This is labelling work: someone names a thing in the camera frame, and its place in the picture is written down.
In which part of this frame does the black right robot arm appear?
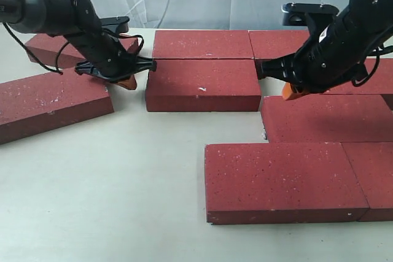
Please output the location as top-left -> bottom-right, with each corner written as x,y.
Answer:
255,0 -> 392,100

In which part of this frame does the red brick right third row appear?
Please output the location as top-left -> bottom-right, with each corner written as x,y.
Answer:
261,94 -> 392,143

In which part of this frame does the red brick with white chip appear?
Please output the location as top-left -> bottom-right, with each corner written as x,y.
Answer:
145,60 -> 262,112

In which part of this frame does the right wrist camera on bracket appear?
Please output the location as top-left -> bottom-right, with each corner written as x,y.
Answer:
281,2 -> 339,39

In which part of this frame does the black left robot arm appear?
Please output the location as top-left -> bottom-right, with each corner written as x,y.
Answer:
1,0 -> 157,90

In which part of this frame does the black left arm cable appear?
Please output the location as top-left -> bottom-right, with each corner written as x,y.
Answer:
4,0 -> 145,75

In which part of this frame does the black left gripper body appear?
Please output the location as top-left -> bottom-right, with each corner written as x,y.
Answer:
66,28 -> 136,84

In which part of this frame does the red brick right second row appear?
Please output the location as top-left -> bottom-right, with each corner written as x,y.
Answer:
325,58 -> 392,110

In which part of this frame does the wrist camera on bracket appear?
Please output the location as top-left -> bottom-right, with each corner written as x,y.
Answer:
281,2 -> 339,39
100,16 -> 130,39

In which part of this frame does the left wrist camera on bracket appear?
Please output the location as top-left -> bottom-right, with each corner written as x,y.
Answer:
100,16 -> 130,39

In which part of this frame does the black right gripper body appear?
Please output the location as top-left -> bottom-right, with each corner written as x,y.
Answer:
290,13 -> 387,94

